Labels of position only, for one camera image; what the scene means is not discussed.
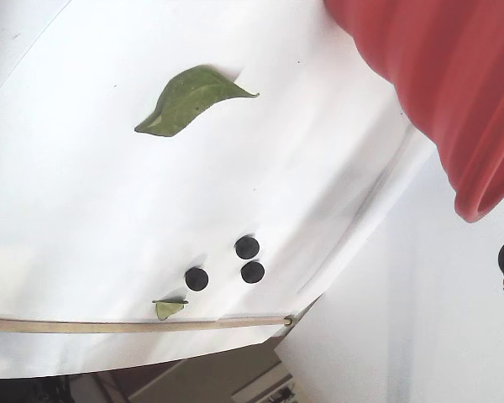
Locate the small green leaf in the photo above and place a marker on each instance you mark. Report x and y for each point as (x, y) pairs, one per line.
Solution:
(165, 310)

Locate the white paper sheet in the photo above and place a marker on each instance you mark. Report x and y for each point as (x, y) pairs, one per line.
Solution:
(88, 210)

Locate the thin wooden stick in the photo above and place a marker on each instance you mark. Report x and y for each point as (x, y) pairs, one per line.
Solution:
(109, 326)

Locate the large green leaf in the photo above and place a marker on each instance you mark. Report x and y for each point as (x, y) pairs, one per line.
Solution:
(189, 101)

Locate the red collapsible silicone cup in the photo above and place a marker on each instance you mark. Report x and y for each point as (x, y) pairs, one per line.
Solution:
(445, 84)

